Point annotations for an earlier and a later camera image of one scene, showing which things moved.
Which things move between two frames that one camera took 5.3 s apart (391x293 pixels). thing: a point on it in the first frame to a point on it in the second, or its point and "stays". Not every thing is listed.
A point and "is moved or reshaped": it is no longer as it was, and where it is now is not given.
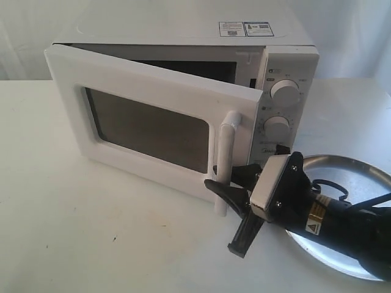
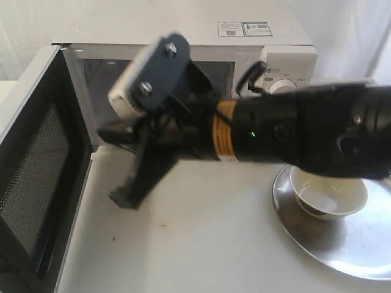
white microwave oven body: [275, 55] stays
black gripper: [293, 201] to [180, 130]
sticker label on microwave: [245, 28] stays
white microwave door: [158, 126] is moved or reshaped
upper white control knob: [285, 93] stays
